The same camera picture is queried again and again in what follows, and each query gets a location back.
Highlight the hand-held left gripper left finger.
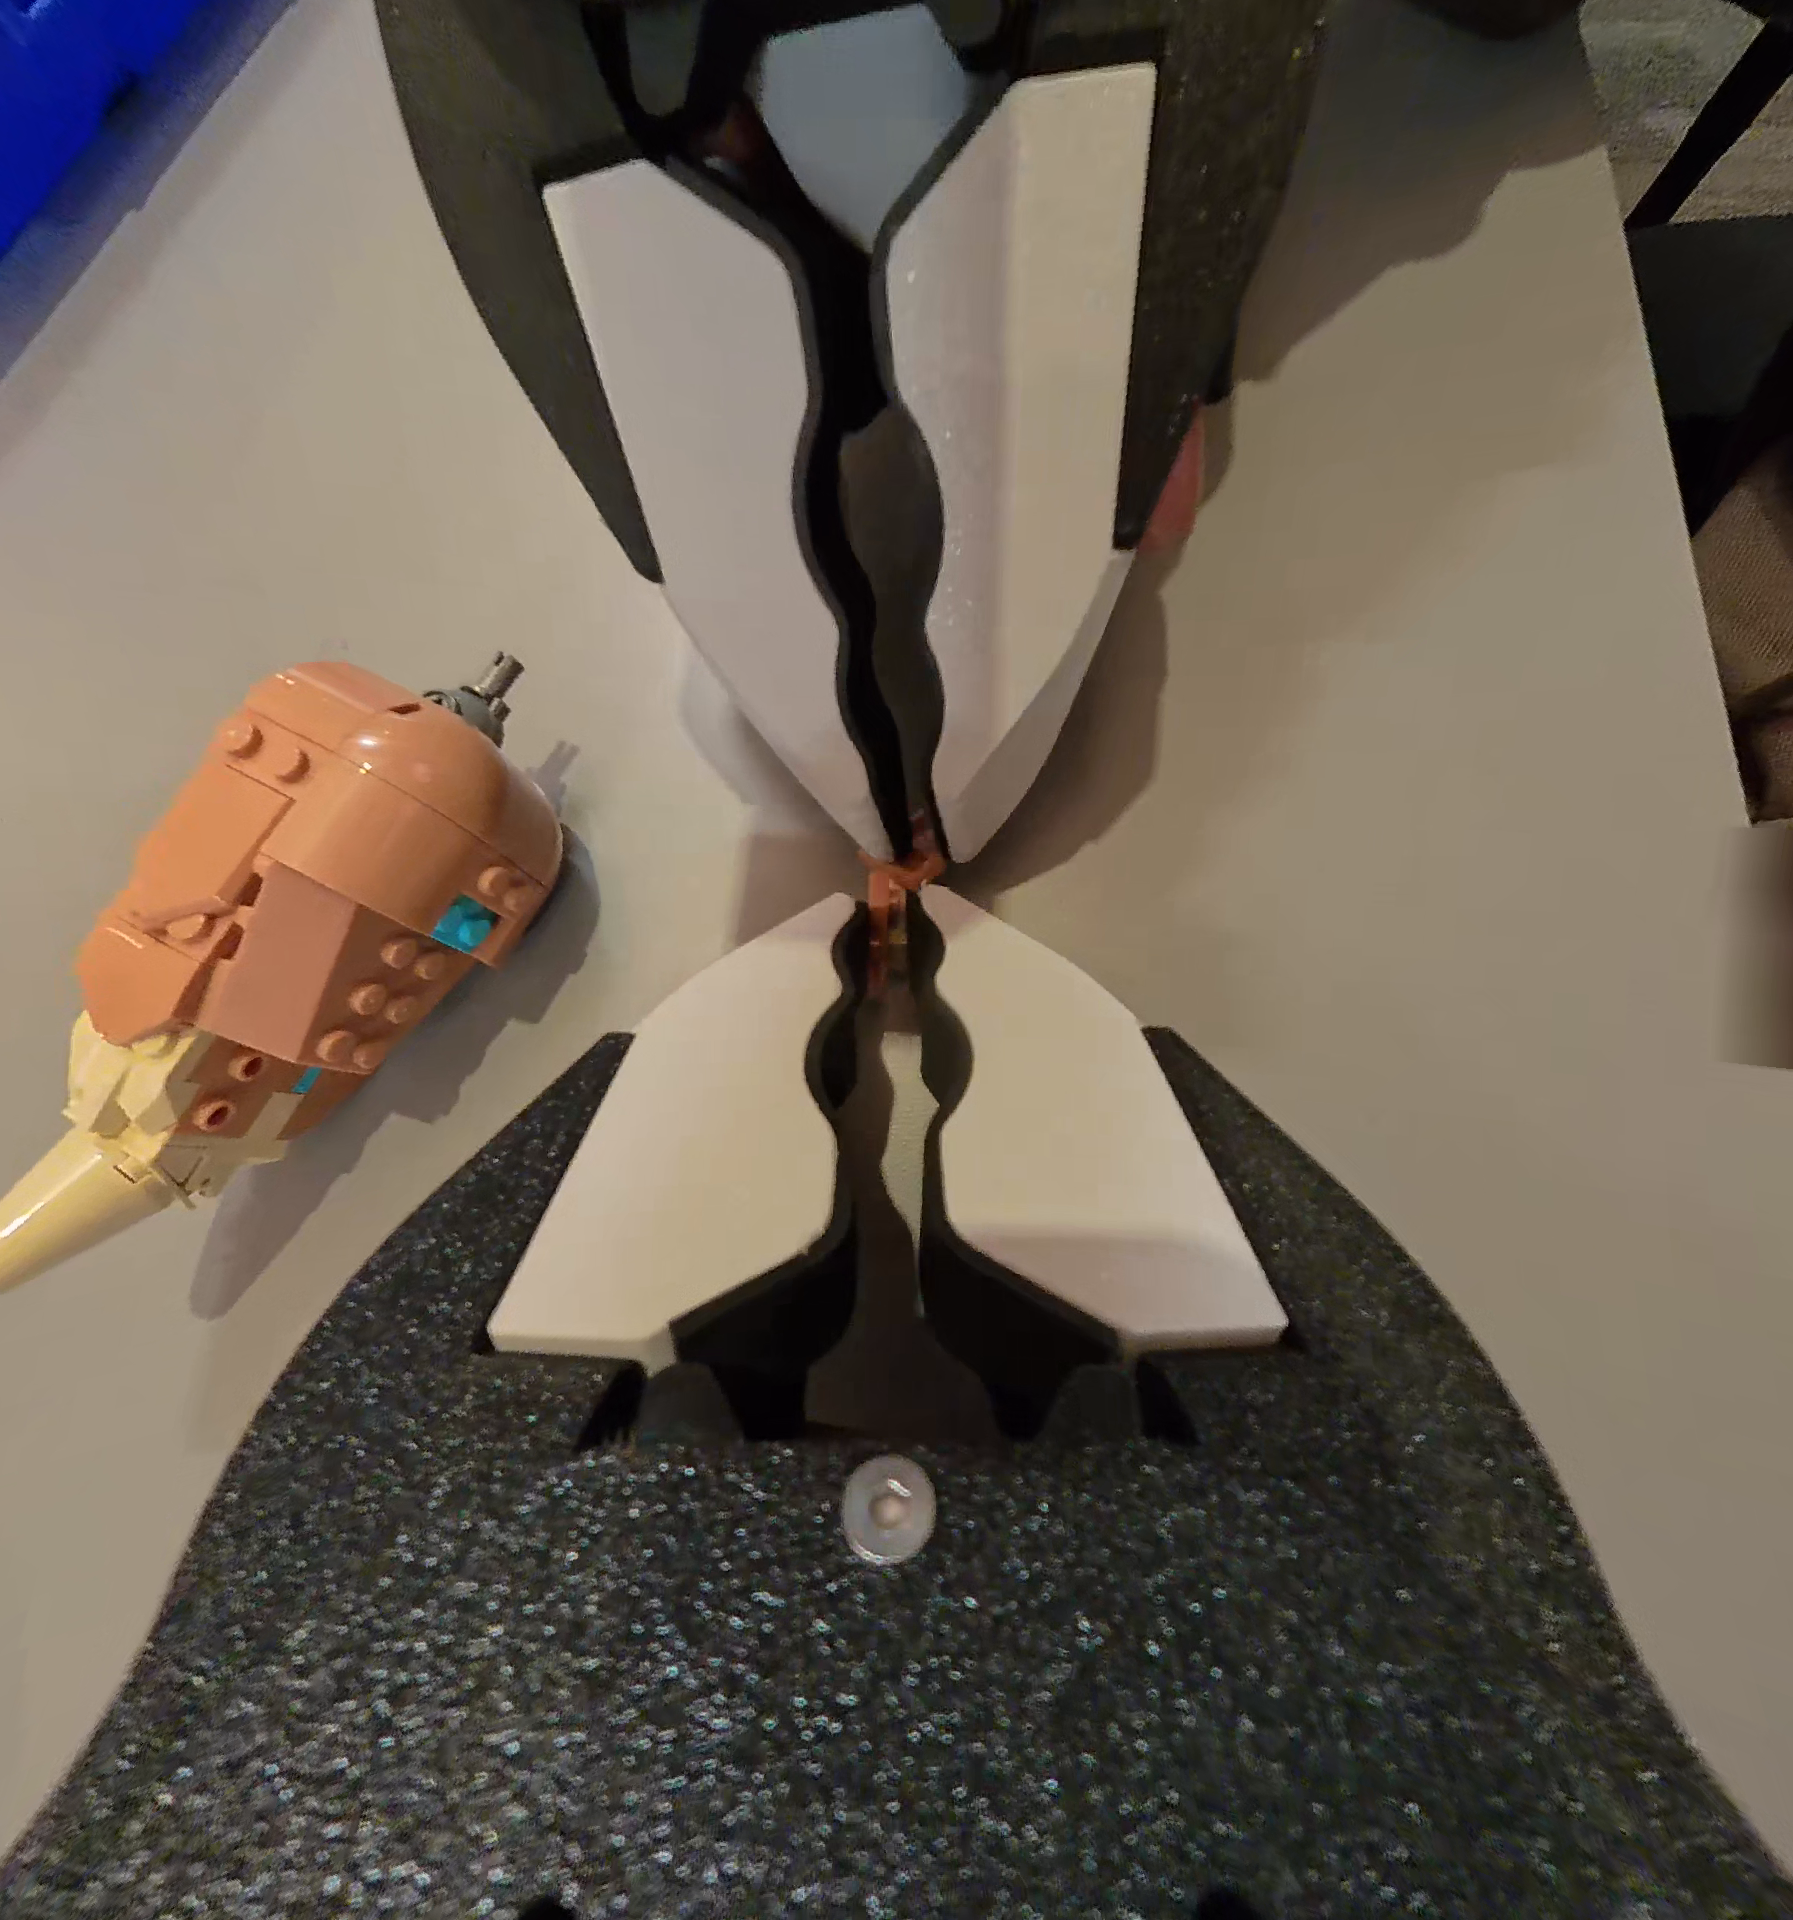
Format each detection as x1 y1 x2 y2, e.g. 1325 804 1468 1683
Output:
483 891 883 1373

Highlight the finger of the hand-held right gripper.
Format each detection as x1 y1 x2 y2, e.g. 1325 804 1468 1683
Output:
543 150 913 865
835 62 1159 872

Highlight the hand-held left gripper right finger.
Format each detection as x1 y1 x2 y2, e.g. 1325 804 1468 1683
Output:
903 891 1301 1368

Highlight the small reddish brown toy brick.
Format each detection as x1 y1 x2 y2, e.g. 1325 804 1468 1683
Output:
859 813 943 999

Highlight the grey desk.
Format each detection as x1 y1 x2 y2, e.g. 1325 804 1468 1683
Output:
0 0 1793 1920

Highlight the person's right hand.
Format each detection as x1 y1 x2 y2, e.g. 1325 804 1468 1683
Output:
1142 401 1214 562

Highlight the brown and tan brick model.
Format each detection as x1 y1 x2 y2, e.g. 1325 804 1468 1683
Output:
0 652 567 1306

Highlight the black chair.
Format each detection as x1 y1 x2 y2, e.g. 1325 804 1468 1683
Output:
1622 0 1793 528

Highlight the blue plastic bin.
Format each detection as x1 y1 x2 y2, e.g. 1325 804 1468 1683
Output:
0 0 206 326

